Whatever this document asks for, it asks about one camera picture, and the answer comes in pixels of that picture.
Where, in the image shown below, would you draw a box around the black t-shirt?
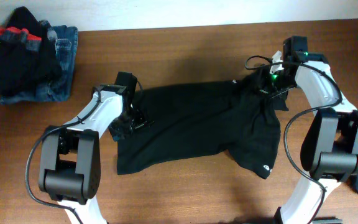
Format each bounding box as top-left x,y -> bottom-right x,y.
117,72 -> 287,179

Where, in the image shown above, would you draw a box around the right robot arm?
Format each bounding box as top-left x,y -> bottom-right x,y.
266,36 -> 358,223

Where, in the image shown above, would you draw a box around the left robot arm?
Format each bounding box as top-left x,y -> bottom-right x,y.
37,72 -> 148,223

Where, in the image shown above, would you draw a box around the black garment with red trim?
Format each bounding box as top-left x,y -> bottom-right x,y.
0,6 -> 62,96

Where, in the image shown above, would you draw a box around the left black cable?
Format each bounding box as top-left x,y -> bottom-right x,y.
25,80 -> 144,224

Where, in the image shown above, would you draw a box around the folded blue denim jeans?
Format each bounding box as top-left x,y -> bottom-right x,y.
0,20 -> 78,105

